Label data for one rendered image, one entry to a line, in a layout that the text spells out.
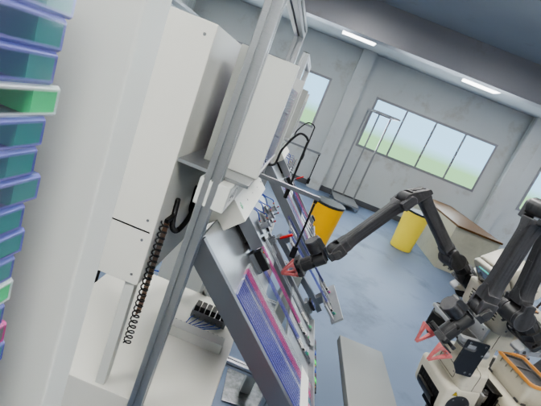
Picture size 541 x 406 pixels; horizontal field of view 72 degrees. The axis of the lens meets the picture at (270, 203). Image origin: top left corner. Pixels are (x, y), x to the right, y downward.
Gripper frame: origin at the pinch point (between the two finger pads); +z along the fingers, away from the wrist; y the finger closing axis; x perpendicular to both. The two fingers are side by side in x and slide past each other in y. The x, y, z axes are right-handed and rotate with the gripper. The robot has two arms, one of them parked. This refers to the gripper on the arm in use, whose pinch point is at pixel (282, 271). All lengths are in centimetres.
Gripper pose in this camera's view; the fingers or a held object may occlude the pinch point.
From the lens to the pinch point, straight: 166.8
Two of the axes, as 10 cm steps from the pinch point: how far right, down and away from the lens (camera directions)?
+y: -1.3, 2.5, -9.6
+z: -9.1, 3.6, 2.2
